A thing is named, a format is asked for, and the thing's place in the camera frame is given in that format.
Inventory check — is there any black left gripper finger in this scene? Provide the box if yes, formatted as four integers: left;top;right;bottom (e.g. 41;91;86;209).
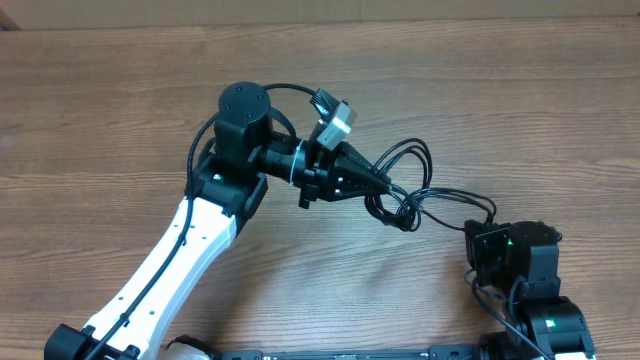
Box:
334;182;390;201
335;142;390;188

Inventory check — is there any black USB cable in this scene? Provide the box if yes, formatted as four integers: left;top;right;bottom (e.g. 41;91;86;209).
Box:
363;137;434;234

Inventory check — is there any black thin audio cable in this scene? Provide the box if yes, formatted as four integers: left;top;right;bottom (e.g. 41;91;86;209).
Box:
389;186;498;232

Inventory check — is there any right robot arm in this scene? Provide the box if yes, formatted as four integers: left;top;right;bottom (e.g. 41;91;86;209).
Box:
464;220;596;359

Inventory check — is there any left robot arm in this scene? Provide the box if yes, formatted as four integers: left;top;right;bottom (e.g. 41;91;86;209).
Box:
44;82;391;359

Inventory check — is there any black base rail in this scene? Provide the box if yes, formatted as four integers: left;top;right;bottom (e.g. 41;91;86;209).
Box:
214;344;490;360

